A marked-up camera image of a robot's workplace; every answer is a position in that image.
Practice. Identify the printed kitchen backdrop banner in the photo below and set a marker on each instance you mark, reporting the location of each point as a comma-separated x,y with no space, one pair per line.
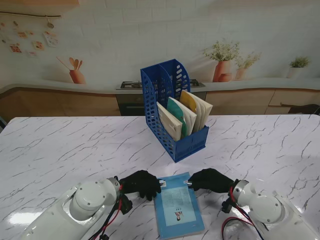
160,37

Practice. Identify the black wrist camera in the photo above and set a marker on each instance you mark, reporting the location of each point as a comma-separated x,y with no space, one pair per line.
126,205
227,207

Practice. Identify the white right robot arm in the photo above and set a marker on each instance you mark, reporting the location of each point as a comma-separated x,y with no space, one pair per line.
267,212

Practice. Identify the tan paperback book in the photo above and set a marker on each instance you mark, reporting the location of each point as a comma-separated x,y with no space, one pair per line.
168,122

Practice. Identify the light blue paperback book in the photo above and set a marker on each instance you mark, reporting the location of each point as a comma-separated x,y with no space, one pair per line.
177,207

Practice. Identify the yellow and white book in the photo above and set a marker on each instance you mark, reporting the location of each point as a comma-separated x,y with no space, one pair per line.
197,107

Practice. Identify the teal illustrated paperback book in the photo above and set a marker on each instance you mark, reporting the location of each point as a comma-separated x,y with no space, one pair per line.
181,115

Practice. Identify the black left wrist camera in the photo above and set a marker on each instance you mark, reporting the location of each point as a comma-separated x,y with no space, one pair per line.
126,205

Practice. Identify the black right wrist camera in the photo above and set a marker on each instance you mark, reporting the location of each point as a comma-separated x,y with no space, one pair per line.
227,207

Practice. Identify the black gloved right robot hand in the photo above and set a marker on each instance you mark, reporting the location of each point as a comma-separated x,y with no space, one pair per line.
211,180

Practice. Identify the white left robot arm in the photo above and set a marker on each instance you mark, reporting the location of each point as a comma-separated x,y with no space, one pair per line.
72,210

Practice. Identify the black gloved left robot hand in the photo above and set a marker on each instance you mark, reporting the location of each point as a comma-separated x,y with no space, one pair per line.
141,183

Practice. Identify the blue plastic file holder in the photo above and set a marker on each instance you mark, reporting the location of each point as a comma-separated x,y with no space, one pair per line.
172,147

